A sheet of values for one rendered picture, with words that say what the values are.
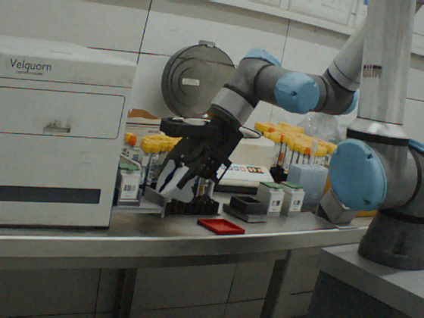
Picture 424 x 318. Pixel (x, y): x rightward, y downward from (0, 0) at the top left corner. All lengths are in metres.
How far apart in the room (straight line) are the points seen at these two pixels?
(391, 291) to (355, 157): 0.24
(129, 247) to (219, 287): 1.18
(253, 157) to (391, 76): 0.73
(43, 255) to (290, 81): 0.55
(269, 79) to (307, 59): 1.04
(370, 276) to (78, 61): 0.62
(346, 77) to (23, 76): 0.63
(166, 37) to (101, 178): 0.85
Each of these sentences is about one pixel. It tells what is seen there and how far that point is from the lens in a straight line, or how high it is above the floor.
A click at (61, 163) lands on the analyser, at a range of 1.27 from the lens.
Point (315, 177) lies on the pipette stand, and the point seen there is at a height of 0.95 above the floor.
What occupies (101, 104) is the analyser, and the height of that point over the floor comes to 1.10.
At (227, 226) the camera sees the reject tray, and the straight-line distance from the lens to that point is 1.53.
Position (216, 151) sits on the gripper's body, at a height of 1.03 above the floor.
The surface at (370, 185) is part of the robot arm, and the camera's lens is 1.21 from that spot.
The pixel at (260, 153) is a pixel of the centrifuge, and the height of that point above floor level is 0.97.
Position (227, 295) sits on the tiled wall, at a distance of 2.54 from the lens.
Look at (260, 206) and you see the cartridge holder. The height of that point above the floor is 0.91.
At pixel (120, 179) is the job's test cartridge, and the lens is 1.37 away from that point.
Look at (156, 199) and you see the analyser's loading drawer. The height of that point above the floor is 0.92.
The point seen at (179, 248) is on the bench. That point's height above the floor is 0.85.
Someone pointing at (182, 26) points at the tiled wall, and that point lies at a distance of 2.12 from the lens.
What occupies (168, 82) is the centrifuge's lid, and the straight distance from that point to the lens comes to 2.07.
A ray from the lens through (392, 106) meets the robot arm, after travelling 1.24.
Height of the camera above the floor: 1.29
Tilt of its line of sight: 11 degrees down
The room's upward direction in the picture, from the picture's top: 12 degrees clockwise
